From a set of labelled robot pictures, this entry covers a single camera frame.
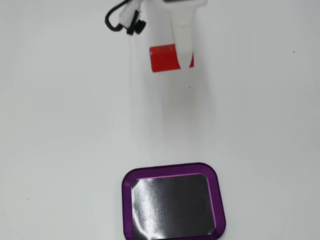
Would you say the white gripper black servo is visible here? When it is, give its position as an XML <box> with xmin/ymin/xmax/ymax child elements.
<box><xmin>161</xmin><ymin>0</ymin><xmax>210</xmax><ymax>70</ymax></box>

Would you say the small black knob screw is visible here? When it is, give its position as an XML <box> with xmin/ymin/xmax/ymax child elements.
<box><xmin>126</xmin><ymin>18</ymin><xmax>147</xmax><ymax>36</ymax></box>

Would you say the black looped cable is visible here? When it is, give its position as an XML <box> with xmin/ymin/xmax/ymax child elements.
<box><xmin>104</xmin><ymin>0</ymin><xmax>131</xmax><ymax>33</ymax></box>

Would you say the red textured cube block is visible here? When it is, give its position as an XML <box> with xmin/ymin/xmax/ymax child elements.
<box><xmin>149</xmin><ymin>43</ymin><xmax>195</xmax><ymax>73</ymax></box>

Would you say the white plastic mount bracket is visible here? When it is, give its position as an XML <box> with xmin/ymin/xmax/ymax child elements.
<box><xmin>119</xmin><ymin>0</ymin><xmax>141</xmax><ymax>29</ymax></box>

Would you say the purple metal tray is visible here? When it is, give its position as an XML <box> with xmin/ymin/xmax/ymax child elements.
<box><xmin>121</xmin><ymin>162</ymin><xmax>227</xmax><ymax>240</ymax></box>

